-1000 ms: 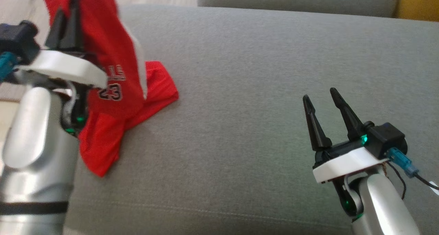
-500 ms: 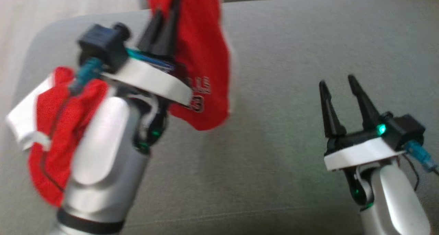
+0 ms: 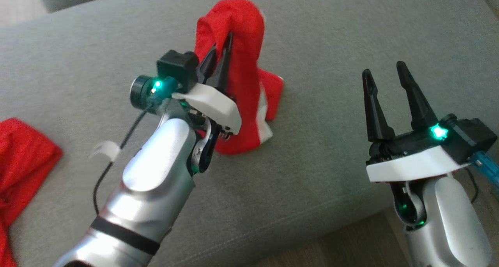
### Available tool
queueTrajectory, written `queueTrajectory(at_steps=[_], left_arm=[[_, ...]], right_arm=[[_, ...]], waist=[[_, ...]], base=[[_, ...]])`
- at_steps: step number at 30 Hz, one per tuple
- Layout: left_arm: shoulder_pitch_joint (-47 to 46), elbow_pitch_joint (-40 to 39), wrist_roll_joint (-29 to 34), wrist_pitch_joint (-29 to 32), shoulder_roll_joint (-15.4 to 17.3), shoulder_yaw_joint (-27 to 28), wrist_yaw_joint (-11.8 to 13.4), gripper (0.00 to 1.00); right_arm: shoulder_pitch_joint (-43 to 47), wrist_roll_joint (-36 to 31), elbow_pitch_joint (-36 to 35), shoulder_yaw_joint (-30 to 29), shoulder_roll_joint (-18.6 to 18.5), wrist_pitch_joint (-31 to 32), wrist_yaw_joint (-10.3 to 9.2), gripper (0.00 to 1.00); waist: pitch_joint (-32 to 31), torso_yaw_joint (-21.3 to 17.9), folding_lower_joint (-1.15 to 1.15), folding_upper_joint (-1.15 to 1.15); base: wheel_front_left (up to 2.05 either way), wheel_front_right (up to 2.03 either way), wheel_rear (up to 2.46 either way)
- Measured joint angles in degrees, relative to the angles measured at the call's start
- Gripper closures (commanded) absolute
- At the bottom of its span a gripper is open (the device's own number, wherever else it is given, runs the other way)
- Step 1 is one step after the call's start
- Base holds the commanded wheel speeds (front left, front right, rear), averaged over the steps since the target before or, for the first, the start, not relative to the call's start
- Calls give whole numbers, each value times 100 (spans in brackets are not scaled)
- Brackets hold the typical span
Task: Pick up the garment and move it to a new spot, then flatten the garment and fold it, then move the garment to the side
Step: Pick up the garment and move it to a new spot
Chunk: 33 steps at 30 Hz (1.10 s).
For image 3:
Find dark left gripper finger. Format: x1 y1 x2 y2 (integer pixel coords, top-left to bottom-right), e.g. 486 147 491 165
198 44 217 84
211 32 234 98

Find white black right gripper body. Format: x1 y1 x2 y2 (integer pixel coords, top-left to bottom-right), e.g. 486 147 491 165
366 129 471 182

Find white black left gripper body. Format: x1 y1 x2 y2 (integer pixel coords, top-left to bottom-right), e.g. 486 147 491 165
172 83 242 136

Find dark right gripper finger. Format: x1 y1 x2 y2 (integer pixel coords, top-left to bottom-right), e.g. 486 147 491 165
396 61 439 132
362 69 395 143

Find red shorts with white stripes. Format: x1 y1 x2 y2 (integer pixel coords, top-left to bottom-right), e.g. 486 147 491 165
194 0 284 155

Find red jersey with white sleeves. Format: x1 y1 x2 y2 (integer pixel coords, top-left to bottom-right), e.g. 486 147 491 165
0 118 64 267

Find grey sofa seat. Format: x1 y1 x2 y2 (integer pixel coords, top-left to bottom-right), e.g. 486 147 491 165
0 0 499 267

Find blue right camera connector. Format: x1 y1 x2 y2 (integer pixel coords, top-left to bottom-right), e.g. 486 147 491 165
470 151 499 189

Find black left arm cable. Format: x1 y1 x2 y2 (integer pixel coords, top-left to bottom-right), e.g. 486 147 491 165
93 103 156 217

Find white cable label tag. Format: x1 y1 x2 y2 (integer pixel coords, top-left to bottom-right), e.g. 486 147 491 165
89 141 120 162

